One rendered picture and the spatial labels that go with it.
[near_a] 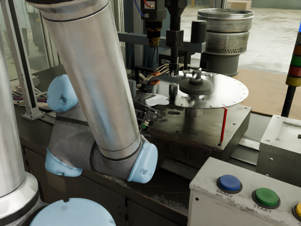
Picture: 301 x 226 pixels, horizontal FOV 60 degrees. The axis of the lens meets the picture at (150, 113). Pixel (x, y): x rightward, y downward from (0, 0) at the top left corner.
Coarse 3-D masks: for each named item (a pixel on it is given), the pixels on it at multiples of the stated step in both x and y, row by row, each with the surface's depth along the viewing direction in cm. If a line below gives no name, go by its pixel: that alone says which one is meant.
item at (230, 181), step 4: (224, 176) 54; (228, 176) 54; (232, 176) 54; (220, 180) 52; (224, 180) 52; (228, 180) 52; (232, 180) 52; (236, 180) 52; (220, 184) 52; (224, 184) 51; (228, 184) 51; (232, 184) 51; (236, 184) 51; (224, 188) 51; (228, 188) 51; (232, 188) 51; (236, 188) 51
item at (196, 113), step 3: (186, 108) 89; (189, 108) 88; (195, 108) 87; (186, 111) 89; (189, 111) 88; (192, 111) 88; (195, 111) 88; (198, 111) 88; (201, 111) 89; (186, 114) 90; (189, 114) 89; (192, 114) 88; (195, 114) 88; (198, 114) 88; (201, 114) 89
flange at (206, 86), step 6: (180, 84) 86; (186, 84) 85; (192, 84) 85; (198, 84) 84; (204, 84) 85; (210, 84) 86; (186, 90) 83; (192, 90) 82; (198, 90) 81; (204, 90) 82; (210, 90) 83
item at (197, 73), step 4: (200, 68) 88; (184, 72) 86; (188, 72) 85; (192, 72) 85; (196, 72) 83; (200, 72) 83; (192, 76) 85; (196, 76) 83; (200, 76) 84; (196, 80) 84
